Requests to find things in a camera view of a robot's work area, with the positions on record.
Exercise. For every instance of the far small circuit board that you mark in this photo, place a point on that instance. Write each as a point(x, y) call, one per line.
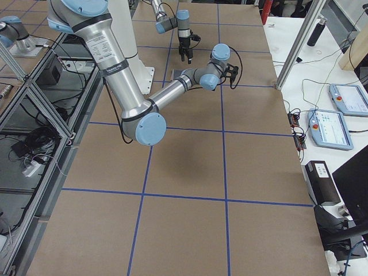
point(294, 119)

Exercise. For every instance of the black monitor stand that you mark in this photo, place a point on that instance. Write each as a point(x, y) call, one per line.
point(343, 237)

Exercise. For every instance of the black box with label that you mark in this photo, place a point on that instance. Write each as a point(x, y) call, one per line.
point(322, 186)

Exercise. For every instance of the black computer monitor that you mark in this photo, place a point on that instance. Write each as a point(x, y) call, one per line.
point(351, 181)

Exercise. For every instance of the near small circuit board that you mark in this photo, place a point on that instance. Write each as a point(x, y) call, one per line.
point(299, 140)

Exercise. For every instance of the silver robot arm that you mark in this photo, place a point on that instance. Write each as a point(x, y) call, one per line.
point(106, 28)
point(180, 21)

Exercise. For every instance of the small circuit board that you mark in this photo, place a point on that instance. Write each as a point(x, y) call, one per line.
point(294, 119)
point(299, 140)

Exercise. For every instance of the aluminium frame post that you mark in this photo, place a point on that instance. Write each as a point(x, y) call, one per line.
point(305, 28)

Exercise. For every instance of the pink and grey towel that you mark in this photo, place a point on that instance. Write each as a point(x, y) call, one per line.
point(175, 74)

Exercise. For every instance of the far teach pendant tablet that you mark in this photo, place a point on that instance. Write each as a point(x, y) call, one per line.
point(349, 99)

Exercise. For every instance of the white power strip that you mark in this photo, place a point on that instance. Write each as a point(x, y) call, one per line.
point(31, 168)

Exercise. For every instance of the wooden board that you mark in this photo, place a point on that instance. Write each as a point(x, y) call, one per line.
point(356, 52)

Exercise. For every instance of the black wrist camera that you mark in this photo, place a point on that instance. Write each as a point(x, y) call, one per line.
point(231, 72)
point(195, 37)

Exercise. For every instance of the near teach pendant tablet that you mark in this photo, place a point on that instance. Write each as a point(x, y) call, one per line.
point(329, 130)

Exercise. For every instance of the teach pendant tablet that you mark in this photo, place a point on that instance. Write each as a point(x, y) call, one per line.
point(349, 99)
point(329, 130)

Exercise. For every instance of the black water bottle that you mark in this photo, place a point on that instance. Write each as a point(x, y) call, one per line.
point(315, 35)

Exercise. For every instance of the black power adapter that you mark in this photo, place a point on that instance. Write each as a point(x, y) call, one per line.
point(20, 149)

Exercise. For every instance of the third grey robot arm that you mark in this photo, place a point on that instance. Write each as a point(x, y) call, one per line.
point(15, 36)

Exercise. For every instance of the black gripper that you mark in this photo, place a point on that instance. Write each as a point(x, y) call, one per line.
point(184, 42)

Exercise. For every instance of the red cylinder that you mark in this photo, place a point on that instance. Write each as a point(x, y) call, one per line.
point(266, 10)

